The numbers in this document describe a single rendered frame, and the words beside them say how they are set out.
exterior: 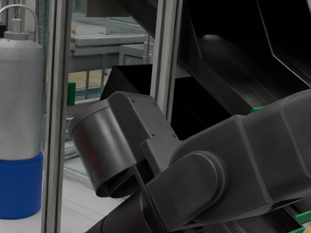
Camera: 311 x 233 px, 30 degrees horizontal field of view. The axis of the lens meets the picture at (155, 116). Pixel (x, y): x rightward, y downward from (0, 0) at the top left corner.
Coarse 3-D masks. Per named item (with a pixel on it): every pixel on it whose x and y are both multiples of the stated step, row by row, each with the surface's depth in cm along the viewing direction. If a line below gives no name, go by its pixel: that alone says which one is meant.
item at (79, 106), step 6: (180, 66) 66; (180, 72) 66; (186, 72) 67; (78, 102) 79; (84, 102) 79; (90, 102) 80; (96, 102) 81; (72, 108) 78; (78, 108) 79; (84, 108) 80; (72, 114) 78
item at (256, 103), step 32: (128, 0) 71; (192, 0) 80; (224, 0) 76; (256, 0) 72; (192, 32) 63; (224, 32) 76; (256, 32) 72; (192, 64) 64; (224, 64) 69; (256, 64) 72; (224, 96) 61; (256, 96) 65
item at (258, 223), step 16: (144, 64) 78; (112, 80) 75; (128, 80) 73; (144, 80) 80; (176, 80) 84; (192, 80) 82; (176, 96) 84; (192, 96) 82; (208, 96) 80; (176, 112) 85; (192, 112) 82; (208, 112) 80; (224, 112) 78; (176, 128) 81; (192, 128) 83; (224, 224) 68; (240, 224) 70; (256, 224) 71; (272, 224) 72; (288, 224) 72
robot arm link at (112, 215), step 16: (128, 176) 41; (144, 176) 41; (112, 192) 43; (128, 192) 45; (144, 192) 40; (128, 208) 41; (144, 208) 40; (112, 224) 42; (128, 224) 40; (144, 224) 39; (160, 224) 39
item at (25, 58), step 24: (0, 48) 136; (24, 48) 137; (0, 72) 137; (24, 72) 138; (0, 96) 139; (24, 96) 140; (0, 120) 140; (24, 120) 141; (0, 144) 142; (24, 144) 143
